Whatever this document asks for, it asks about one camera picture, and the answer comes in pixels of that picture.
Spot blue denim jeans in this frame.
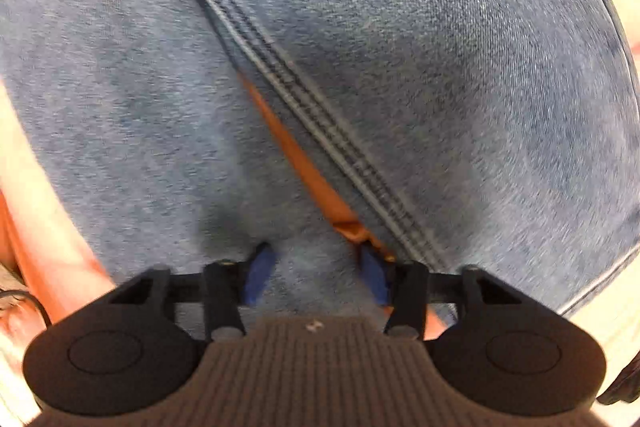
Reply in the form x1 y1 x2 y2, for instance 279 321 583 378
1 0 639 333

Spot orange bed sheet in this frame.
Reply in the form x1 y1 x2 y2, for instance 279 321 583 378
1 0 639 426

